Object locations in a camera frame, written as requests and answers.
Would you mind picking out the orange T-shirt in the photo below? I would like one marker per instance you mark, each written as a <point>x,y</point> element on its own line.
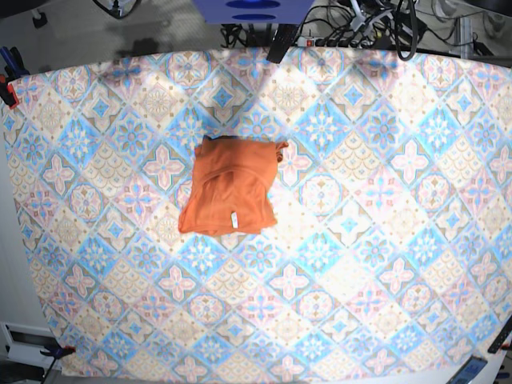
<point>231,174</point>

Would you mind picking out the white garment label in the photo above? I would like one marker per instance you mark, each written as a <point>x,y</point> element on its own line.
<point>234,220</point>

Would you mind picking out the patterned blue tile tablecloth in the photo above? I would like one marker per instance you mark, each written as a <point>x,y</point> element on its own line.
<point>392,247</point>

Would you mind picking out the orange black clamp bottom left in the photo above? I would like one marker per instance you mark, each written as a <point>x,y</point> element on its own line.
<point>56,353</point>

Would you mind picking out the red black clamp left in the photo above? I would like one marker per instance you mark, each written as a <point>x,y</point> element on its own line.
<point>7,93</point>

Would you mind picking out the smartphone with blue screen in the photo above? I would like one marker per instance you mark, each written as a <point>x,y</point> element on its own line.
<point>468,371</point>

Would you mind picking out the black clamp bottom right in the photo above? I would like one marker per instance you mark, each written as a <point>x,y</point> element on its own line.
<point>499,342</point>

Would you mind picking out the black mount post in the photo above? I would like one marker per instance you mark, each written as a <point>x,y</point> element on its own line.
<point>282,41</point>

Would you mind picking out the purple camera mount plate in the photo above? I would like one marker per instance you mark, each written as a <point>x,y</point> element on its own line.
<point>253,11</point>

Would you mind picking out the blue handled clamp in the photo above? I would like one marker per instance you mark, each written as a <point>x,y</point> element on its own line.
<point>14,67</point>

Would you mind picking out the white window frame rail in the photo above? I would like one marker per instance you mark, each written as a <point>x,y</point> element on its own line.
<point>24,344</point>

